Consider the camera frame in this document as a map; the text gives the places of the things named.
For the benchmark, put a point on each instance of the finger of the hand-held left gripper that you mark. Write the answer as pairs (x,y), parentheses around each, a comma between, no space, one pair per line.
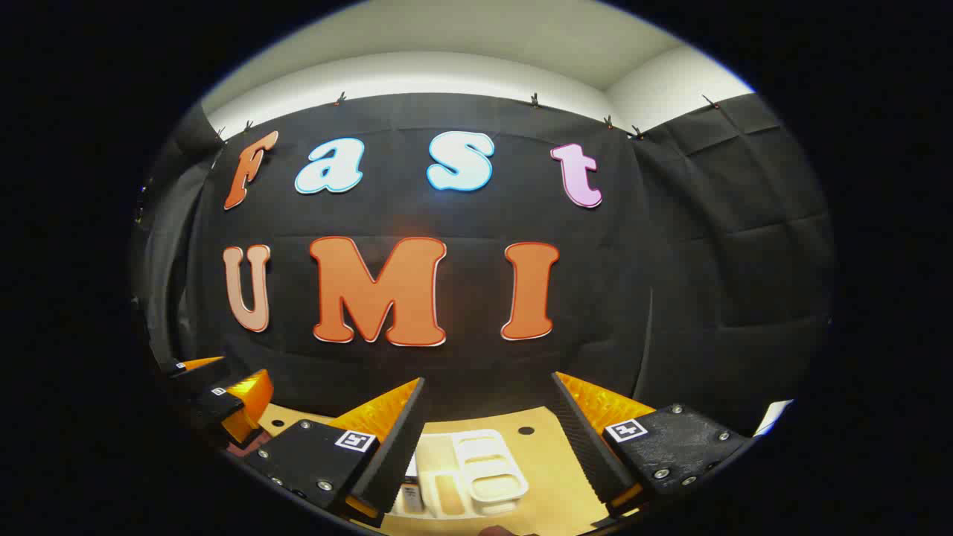
(246,402)
(195,366)

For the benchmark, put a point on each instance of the white bookshelf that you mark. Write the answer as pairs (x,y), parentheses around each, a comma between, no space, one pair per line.
(488,461)

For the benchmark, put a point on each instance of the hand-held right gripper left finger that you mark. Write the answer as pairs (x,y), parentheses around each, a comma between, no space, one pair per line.
(398,447)

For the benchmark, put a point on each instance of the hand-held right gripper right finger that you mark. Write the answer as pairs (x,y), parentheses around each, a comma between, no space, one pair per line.
(584,454)

